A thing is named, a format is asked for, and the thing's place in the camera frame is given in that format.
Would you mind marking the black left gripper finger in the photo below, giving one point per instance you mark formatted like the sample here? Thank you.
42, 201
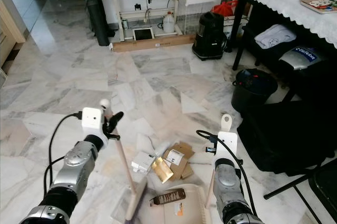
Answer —
116, 118

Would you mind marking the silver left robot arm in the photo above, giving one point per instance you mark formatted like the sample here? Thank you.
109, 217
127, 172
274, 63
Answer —
79, 163

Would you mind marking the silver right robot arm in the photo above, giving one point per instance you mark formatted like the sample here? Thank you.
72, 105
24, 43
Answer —
229, 182

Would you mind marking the torn brown cardboard box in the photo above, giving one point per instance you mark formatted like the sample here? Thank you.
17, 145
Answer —
181, 160

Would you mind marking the gold foil wrapper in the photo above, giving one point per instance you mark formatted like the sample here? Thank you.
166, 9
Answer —
161, 170

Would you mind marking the dark brown snack wrapper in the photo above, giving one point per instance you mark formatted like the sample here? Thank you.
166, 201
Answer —
167, 197

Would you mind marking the black lidded pail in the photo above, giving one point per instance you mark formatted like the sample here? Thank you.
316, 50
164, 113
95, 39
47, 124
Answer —
254, 90

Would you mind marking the large black fabric bag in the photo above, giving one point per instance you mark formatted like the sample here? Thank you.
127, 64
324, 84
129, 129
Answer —
289, 137

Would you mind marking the white framed tablet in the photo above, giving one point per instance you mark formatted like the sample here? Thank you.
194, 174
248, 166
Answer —
143, 34

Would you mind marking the black rolled mat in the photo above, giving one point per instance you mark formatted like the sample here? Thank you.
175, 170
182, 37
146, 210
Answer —
99, 21

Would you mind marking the white plastic jug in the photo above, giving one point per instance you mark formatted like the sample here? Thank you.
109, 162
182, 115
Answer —
168, 23

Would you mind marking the black canister vacuum cleaner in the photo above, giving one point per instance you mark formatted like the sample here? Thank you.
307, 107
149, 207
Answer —
209, 34

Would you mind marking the grey case with blue label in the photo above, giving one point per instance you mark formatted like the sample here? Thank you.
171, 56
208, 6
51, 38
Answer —
298, 58

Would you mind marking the white folded cloth bundle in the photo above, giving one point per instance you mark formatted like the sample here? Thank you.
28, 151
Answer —
275, 36

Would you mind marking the light wood low cabinet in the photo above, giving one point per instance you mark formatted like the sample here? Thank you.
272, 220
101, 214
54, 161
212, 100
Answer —
6, 37

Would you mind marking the red plastic bag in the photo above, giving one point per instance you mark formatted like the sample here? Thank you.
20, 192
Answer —
225, 8

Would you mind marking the colourful flat book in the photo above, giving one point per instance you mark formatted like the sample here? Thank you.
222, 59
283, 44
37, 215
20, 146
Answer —
318, 4

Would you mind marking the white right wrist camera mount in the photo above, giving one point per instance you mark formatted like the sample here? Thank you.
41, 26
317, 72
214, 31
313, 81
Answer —
226, 145

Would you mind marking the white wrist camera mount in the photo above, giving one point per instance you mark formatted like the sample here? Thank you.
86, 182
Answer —
226, 145
92, 121

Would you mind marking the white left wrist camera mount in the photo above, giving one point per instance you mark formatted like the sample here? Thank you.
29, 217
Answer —
92, 121

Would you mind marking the black metal chair frame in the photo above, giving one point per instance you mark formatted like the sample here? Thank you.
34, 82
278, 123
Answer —
324, 182

